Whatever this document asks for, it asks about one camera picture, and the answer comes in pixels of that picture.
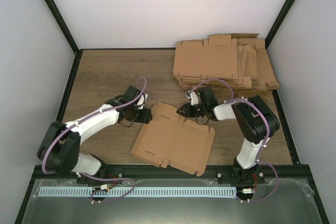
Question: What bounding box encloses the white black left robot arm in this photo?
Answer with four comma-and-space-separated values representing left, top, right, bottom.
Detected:
37, 86, 152, 184

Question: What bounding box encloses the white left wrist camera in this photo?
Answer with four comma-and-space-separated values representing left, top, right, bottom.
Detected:
136, 93, 149, 110

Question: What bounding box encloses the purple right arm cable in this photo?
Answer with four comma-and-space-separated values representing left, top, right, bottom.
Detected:
190, 77, 278, 204

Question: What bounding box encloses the cardboard box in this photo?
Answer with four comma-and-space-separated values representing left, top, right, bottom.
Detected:
131, 102, 215, 177

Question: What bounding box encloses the light blue slotted cable duct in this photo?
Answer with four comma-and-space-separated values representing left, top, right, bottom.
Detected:
38, 186, 237, 198

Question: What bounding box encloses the grey metal front plate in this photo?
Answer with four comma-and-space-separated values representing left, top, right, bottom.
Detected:
18, 179, 322, 223

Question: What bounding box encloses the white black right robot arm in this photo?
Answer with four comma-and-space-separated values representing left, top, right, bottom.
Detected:
176, 87, 280, 184

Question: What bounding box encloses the stack of flat cardboard blanks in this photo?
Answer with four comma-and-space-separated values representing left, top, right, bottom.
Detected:
173, 34, 280, 90

